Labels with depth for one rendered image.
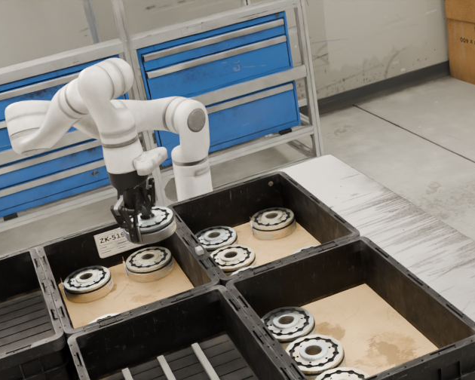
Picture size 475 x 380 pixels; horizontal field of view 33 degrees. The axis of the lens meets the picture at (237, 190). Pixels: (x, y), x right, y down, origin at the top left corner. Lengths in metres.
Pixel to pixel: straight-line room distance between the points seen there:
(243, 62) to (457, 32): 1.87
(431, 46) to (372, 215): 3.21
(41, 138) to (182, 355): 0.52
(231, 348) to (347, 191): 0.92
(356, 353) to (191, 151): 0.75
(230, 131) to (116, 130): 2.30
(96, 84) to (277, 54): 2.39
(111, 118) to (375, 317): 0.61
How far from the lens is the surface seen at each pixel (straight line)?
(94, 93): 1.46
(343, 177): 2.39
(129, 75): 1.49
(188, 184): 2.01
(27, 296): 1.85
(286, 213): 1.87
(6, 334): 1.74
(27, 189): 3.60
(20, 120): 1.72
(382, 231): 2.08
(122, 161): 1.51
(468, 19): 5.07
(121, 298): 1.73
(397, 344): 1.46
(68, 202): 3.63
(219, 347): 1.51
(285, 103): 3.85
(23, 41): 4.31
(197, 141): 1.98
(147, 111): 1.93
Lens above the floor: 1.70
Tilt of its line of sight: 24 degrees down
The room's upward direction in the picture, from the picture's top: 10 degrees counter-clockwise
